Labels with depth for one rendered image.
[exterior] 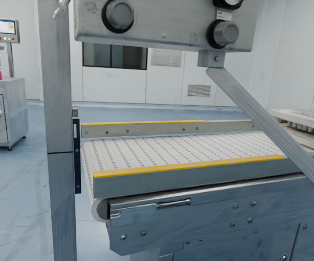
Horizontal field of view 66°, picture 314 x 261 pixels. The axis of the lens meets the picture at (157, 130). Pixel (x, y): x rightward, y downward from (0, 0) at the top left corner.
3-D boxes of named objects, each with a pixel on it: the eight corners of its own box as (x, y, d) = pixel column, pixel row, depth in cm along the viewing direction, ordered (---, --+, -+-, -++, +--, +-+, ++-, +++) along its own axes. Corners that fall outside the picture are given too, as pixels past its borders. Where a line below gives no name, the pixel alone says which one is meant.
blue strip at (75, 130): (74, 194, 62) (72, 118, 56) (74, 193, 62) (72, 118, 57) (81, 193, 62) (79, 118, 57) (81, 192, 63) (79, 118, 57)
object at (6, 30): (-2, 77, 271) (-9, 16, 254) (2, 76, 281) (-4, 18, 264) (20, 78, 275) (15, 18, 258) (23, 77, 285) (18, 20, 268)
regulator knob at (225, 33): (216, 47, 27) (222, 4, 26) (204, 47, 29) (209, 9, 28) (241, 49, 28) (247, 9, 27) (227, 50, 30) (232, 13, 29)
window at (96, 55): (82, 66, 512) (81, 6, 481) (82, 66, 513) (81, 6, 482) (146, 70, 537) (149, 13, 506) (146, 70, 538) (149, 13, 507)
